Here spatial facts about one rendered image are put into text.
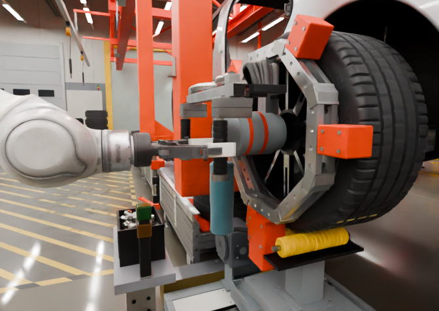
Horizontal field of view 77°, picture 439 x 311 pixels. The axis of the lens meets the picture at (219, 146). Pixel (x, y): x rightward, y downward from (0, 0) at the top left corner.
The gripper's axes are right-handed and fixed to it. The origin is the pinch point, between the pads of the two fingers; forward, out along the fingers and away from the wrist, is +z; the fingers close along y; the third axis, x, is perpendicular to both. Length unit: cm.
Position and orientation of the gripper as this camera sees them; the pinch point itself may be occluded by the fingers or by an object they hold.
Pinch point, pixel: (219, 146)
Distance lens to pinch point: 66.5
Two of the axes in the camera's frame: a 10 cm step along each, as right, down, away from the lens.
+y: 3.6, 1.0, -9.3
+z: 9.3, -0.4, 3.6
